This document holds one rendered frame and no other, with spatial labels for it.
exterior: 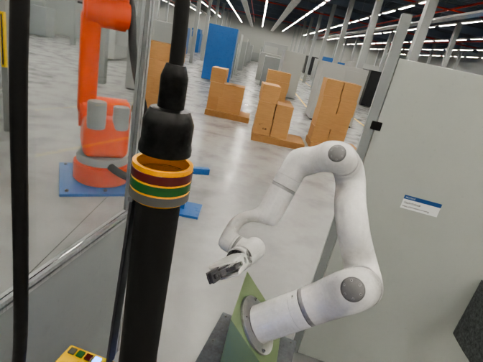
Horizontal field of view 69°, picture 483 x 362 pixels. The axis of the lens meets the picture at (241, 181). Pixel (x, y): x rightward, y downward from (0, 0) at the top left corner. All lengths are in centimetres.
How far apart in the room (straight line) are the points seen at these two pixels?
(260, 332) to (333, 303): 27
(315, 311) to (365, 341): 157
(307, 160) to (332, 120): 735
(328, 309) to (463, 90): 139
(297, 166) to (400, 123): 98
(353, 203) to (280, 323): 43
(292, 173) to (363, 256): 34
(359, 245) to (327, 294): 18
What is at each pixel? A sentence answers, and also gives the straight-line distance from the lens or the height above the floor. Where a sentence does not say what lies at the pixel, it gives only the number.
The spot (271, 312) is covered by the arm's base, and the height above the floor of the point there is 116.
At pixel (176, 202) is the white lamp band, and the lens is 25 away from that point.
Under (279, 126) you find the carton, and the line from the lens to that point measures 796.
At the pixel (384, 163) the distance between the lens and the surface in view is 210.
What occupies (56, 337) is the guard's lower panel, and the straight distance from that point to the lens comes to 181.
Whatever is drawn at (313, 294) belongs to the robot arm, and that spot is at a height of 127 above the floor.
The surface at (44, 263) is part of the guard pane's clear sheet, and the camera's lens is 151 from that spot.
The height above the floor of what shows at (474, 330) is 70.
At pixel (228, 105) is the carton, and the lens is 961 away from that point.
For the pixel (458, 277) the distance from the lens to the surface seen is 246.
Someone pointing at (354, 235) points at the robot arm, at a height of 145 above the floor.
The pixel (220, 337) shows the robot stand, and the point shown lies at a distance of 138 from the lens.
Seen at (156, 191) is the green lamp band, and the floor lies 180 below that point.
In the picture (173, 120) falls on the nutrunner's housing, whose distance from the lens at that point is 23.
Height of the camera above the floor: 191
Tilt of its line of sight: 21 degrees down
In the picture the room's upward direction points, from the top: 12 degrees clockwise
